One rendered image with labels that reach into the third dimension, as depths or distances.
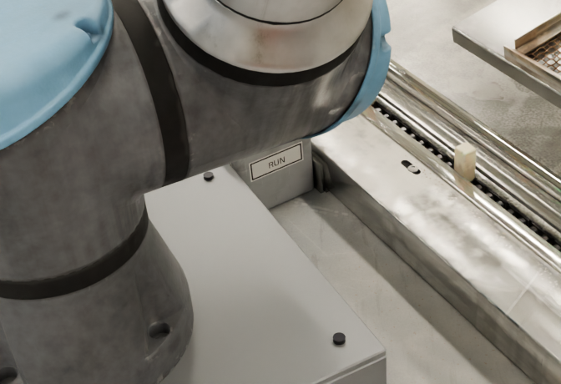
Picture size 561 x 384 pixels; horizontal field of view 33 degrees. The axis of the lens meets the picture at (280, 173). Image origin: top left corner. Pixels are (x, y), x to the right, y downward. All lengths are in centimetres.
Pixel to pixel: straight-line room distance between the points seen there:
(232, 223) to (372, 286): 12
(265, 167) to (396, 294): 15
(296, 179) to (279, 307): 19
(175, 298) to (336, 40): 20
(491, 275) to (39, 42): 35
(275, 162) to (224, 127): 26
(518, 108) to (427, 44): 14
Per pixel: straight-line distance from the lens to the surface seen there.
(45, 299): 55
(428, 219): 72
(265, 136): 54
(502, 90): 94
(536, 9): 92
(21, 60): 47
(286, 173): 79
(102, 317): 56
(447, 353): 68
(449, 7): 108
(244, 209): 71
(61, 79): 48
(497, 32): 90
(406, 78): 88
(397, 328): 70
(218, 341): 62
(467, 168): 78
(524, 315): 66
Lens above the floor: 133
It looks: 38 degrees down
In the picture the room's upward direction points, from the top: 6 degrees counter-clockwise
